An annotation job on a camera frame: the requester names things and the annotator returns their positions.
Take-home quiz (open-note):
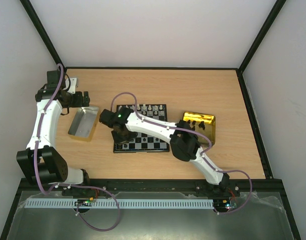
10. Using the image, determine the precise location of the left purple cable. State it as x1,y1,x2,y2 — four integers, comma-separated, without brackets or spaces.
32,63,121,232

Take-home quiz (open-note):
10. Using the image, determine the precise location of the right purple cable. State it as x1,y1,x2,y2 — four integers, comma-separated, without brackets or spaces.
110,92,253,216

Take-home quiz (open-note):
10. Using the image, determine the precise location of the black aluminium frame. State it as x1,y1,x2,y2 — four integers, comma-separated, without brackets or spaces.
0,0,302,240

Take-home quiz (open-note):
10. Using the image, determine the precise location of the silver gold tin lid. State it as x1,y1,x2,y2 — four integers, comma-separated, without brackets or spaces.
68,106,100,142

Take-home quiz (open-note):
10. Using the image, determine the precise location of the white slotted cable duct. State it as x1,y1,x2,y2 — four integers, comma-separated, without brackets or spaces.
24,198,214,210

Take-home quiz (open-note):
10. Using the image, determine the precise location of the gold tin with black pieces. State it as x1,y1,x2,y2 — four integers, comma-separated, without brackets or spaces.
182,111,216,146

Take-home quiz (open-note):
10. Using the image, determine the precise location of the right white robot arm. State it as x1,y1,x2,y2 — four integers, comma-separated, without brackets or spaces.
99,107,230,196

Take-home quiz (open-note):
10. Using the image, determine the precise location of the black silver chess board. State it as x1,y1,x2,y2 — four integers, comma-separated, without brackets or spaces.
113,104,170,154

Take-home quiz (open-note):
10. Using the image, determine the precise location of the purple cable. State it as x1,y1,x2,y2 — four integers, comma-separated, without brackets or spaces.
32,63,121,232
110,92,253,216

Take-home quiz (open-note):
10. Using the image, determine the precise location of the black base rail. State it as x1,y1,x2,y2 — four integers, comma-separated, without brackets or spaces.
17,178,286,199

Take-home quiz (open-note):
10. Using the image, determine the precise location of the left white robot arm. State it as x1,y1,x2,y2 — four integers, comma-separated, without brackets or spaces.
16,68,90,187

